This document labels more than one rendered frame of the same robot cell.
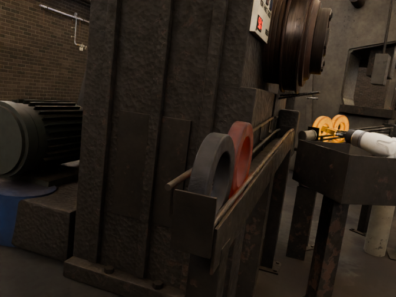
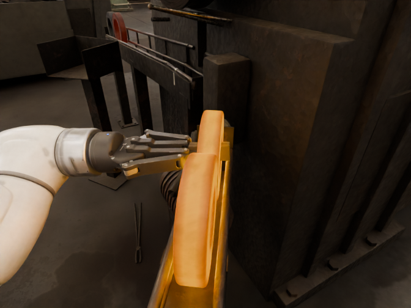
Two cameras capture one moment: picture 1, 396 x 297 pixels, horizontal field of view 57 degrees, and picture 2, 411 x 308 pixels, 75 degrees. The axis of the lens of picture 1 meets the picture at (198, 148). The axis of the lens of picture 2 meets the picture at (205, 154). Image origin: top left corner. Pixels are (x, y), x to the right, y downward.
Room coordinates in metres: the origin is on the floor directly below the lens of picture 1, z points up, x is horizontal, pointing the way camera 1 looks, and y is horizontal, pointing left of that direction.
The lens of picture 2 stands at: (2.34, -0.98, 0.97)
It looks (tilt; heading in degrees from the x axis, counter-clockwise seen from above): 35 degrees down; 133
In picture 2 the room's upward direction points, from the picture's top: straight up
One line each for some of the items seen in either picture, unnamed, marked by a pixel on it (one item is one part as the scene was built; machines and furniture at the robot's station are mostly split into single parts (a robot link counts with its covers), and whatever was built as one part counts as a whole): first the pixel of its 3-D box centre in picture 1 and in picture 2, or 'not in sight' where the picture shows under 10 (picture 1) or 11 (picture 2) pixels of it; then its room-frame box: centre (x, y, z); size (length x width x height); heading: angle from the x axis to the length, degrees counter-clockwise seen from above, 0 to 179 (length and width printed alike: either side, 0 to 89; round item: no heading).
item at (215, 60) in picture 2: (286, 132); (225, 102); (1.93, -0.45, 0.68); 0.11 x 0.08 x 0.24; 71
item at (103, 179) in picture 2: (329, 257); (97, 118); (1.12, -0.47, 0.36); 0.26 x 0.20 x 0.72; 16
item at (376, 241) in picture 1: (382, 211); not in sight; (2.12, -1.14, 0.26); 0.12 x 0.12 x 0.52
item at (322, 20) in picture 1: (321, 42); not in sight; (1.67, -0.48, 1.11); 0.28 x 0.06 x 0.28; 161
